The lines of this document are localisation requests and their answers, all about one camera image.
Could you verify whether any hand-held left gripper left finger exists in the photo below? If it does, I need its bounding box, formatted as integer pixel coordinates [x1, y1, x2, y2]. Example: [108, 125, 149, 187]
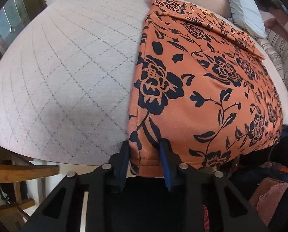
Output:
[23, 141, 130, 232]

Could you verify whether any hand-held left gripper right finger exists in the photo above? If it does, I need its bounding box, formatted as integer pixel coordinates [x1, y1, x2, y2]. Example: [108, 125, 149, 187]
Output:
[158, 139, 270, 232]

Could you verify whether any orange black floral shirt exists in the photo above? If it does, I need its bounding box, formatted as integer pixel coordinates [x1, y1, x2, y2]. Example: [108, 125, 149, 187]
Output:
[127, 0, 283, 176]

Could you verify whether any dark patterned clothing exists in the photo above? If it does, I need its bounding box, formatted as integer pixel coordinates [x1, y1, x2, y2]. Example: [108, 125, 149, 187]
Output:
[202, 159, 288, 232]

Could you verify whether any large striped floral cushion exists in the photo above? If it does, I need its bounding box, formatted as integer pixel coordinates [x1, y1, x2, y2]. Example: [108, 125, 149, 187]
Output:
[253, 28, 288, 107]

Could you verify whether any pink quilted mattress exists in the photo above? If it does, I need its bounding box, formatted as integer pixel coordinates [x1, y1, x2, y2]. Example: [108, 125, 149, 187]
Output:
[0, 0, 288, 165]

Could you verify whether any wooden chair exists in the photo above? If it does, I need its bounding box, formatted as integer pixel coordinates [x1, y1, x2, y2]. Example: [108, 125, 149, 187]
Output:
[0, 142, 60, 232]

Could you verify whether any grey blue pillow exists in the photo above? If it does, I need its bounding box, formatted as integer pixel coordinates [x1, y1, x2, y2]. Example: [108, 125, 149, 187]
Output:
[219, 0, 268, 39]

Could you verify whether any wooden stained glass door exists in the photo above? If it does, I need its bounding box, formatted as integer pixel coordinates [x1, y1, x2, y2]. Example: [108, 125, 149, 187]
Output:
[0, 0, 48, 61]

